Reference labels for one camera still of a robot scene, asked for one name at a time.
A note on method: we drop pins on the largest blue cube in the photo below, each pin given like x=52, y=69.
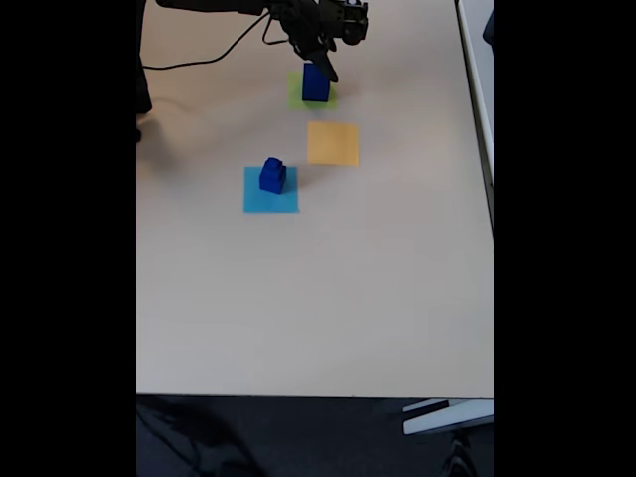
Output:
x=313, y=89

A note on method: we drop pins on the tiny blue cube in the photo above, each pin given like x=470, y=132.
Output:
x=273, y=163

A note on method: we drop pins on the large blue cube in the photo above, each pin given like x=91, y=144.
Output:
x=272, y=186

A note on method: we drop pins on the green paper square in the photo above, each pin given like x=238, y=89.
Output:
x=295, y=99

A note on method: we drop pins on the orange paper square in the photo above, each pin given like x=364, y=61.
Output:
x=333, y=144

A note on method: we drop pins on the blue paper square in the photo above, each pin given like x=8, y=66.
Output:
x=258, y=204

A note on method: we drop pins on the white adjacent table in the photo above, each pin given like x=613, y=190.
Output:
x=479, y=59

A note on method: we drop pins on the dark object on adjacent table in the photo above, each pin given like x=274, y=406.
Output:
x=490, y=30

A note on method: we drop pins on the white table foot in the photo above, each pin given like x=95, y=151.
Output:
x=447, y=417

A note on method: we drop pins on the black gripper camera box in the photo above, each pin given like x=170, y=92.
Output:
x=355, y=25

